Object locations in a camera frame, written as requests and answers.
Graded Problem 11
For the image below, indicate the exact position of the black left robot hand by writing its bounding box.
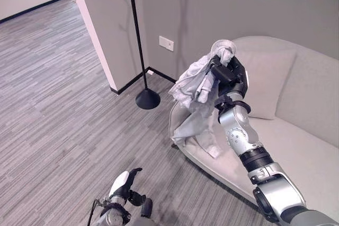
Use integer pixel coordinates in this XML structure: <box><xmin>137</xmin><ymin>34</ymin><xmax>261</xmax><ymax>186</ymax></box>
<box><xmin>109</xmin><ymin>167</ymin><xmax>153</xmax><ymax>218</ymax></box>

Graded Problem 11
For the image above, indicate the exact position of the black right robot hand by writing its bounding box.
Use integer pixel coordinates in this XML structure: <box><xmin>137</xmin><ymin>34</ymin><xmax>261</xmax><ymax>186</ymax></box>
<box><xmin>208</xmin><ymin>55</ymin><xmax>249</xmax><ymax>99</ymax></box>

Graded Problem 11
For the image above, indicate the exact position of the light grey garment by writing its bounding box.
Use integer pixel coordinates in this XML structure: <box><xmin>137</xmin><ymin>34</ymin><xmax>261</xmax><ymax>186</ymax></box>
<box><xmin>168</xmin><ymin>39</ymin><xmax>238</xmax><ymax>159</ymax></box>

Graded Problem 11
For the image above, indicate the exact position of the light grey sofa cushion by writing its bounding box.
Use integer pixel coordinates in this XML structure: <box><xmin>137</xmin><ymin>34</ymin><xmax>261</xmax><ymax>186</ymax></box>
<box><xmin>233</xmin><ymin>48</ymin><xmax>298</xmax><ymax>121</ymax></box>

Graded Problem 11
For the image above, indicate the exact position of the light grey sofa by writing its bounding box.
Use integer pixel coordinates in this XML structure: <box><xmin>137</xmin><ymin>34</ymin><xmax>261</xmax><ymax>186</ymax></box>
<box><xmin>168</xmin><ymin>35</ymin><xmax>339</xmax><ymax>226</ymax></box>

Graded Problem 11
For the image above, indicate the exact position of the black coat rack stand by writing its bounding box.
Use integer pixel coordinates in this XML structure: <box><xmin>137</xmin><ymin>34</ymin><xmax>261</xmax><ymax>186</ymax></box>
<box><xmin>121</xmin><ymin>0</ymin><xmax>161</xmax><ymax>110</ymax></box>

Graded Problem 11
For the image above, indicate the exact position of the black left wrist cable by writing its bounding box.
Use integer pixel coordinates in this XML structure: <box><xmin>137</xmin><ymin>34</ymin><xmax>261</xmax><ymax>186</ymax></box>
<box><xmin>86</xmin><ymin>200</ymin><xmax>98</xmax><ymax>226</ymax></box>

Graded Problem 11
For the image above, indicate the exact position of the white wall socket plate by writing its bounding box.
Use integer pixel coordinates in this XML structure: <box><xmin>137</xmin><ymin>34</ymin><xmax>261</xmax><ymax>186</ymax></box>
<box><xmin>158</xmin><ymin>35</ymin><xmax>175</xmax><ymax>52</ymax></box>

